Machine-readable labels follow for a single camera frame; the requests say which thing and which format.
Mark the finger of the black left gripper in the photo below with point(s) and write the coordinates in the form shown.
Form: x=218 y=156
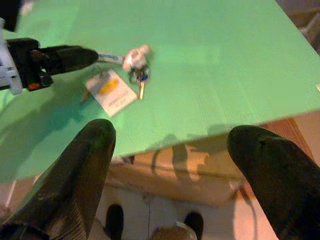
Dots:
x=67 y=58

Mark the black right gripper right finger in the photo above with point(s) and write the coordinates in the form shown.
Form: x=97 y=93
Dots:
x=280 y=180

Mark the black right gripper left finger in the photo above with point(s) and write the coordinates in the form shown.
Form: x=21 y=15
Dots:
x=70 y=180

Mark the keys with white plush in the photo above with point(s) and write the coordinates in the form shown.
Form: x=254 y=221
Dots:
x=136 y=56

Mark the white card tag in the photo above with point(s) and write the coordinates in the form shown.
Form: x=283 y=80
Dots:
x=112 y=97

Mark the black robot left foot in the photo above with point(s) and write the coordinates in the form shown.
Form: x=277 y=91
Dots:
x=114 y=220

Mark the black robot foot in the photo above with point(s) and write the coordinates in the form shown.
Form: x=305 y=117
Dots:
x=114 y=220
x=195 y=225

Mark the black robot right foot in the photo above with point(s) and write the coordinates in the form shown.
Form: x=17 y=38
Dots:
x=195 y=225

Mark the small white tape piece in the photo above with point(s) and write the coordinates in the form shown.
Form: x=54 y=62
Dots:
x=318 y=87

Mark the brown cardboard box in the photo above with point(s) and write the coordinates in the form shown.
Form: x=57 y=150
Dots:
x=175 y=175

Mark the green table cover sheet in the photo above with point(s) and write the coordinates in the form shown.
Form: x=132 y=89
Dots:
x=200 y=62

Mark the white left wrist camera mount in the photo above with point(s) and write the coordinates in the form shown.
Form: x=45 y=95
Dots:
x=10 y=75

